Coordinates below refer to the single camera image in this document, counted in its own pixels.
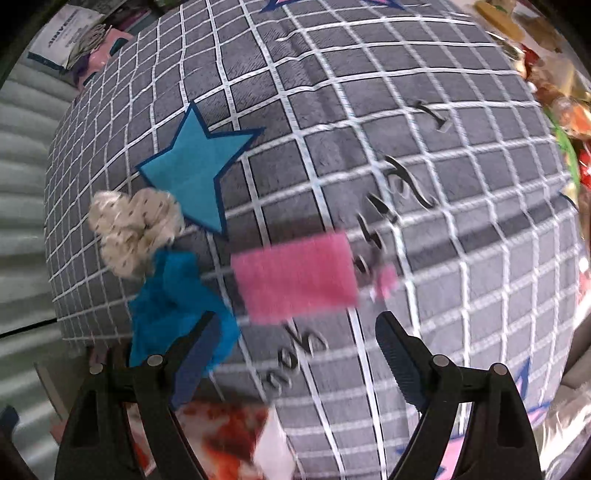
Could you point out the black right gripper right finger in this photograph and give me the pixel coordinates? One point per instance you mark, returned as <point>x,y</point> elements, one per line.
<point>499,442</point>

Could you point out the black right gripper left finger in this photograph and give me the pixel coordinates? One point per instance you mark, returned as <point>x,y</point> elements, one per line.
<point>97,442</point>

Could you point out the blue cloth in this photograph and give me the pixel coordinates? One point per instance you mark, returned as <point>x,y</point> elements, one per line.
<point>170,303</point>

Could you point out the white dotted scrunchie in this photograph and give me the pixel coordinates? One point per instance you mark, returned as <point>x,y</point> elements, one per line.
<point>132,228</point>

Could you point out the pink sponge block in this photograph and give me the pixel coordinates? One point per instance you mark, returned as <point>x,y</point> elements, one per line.
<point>304,277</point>

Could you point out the red patterned cardboard box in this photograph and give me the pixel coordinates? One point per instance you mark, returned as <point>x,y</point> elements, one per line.
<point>237,441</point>

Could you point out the grey checkered bed sheet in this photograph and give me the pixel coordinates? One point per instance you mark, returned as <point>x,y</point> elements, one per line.
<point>410,122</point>

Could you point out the pale green curtain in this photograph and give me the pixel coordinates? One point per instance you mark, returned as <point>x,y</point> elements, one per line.
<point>32,103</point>

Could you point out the pink plastic stool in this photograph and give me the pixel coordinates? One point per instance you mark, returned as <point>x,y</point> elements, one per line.
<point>104,48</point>

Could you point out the white paper bag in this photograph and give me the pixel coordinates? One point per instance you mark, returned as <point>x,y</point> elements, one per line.
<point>55,42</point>

